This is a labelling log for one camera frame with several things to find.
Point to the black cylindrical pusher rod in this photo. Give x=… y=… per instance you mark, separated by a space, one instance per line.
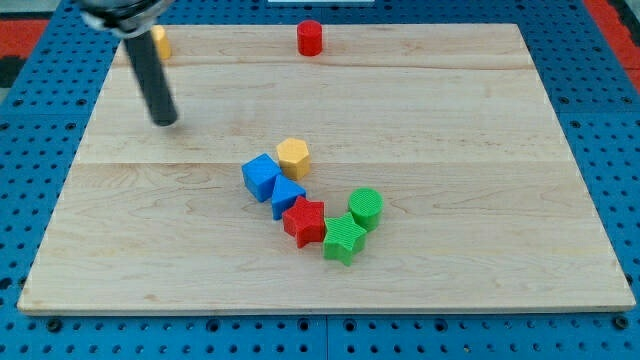
x=151 y=78

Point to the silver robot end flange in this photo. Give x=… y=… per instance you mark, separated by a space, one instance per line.
x=123 y=18

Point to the yellow hexagon block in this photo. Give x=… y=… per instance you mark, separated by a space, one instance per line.
x=293 y=158

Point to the yellow block behind rod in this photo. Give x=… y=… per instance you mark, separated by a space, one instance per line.
x=161 y=42

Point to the red cylinder block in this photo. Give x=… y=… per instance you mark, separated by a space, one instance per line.
x=309 y=38

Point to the blue cube block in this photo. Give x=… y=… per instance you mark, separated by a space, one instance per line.
x=259 y=175

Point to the blue triangle block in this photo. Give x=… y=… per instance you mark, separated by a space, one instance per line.
x=284 y=195

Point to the red star block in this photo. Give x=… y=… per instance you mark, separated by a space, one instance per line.
x=304 y=221

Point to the green cylinder block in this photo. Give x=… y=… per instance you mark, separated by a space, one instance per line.
x=366 y=205

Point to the green star block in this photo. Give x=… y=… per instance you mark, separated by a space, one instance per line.
x=344 y=238

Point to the wooden board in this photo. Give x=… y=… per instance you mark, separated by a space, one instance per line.
x=485 y=210

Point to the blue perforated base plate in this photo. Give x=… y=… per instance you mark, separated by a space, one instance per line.
x=46 y=111

